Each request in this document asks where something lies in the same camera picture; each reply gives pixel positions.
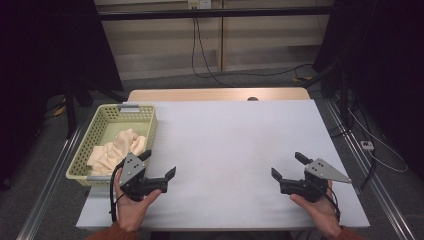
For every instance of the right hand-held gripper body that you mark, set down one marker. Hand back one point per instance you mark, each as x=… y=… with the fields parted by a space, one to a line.
x=316 y=181

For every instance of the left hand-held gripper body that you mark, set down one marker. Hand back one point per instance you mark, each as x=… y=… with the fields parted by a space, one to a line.
x=131 y=170

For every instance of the cream cloth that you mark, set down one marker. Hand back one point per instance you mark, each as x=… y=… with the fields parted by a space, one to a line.
x=116 y=146

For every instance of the pale green perforated plastic basket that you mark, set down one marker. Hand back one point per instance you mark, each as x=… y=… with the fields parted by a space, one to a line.
x=85 y=146

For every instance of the person's right hand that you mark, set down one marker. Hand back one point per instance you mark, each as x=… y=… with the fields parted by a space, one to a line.
x=321 y=211

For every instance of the person's left hand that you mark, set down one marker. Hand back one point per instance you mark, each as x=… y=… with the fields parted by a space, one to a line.
x=130 y=213

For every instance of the white table cover board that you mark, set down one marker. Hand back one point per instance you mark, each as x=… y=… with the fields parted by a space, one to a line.
x=226 y=150

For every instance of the white power adapter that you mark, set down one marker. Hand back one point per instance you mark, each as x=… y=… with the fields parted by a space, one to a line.
x=367 y=145

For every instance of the black metal stand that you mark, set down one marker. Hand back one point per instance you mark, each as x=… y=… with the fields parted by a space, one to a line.
x=70 y=113
x=343 y=100

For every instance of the yellow floor tape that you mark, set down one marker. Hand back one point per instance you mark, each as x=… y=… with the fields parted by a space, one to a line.
x=301 y=79
x=60 y=111

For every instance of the light wooden table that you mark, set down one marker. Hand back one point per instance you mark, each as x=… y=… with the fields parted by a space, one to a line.
x=200 y=94

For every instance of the dark curtain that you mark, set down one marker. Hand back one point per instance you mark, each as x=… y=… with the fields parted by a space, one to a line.
x=393 y=66
x=33 y=50

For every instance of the black horizontal metal bar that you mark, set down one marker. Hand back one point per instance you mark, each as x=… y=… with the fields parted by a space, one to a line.
x=233 y=13

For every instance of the aluminium floor rail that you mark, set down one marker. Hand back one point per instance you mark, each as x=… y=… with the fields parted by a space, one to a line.
x=383 y=196
x=50 y=186

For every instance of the white wall power outlet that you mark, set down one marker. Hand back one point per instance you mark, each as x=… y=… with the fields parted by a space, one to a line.
x=199 y=3

